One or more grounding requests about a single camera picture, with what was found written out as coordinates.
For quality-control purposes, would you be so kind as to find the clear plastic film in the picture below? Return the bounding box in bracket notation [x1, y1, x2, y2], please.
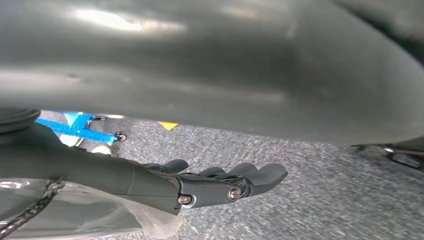
[0, 178, 183, 240]

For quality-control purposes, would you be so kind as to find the braided grey cable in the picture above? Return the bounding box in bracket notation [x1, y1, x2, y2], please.
[0, 179, 66, 240]

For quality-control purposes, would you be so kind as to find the yellow floor tape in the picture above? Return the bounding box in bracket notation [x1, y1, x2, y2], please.
[157, 121, 180, 131]

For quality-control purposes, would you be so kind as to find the blue metal shelf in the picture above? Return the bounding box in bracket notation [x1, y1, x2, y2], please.
[34, 111, 118, 146]

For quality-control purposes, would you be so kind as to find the white round object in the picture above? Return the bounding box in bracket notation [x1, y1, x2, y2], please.
[59, 134, 84, 148]
[91, 145, 118, 157]

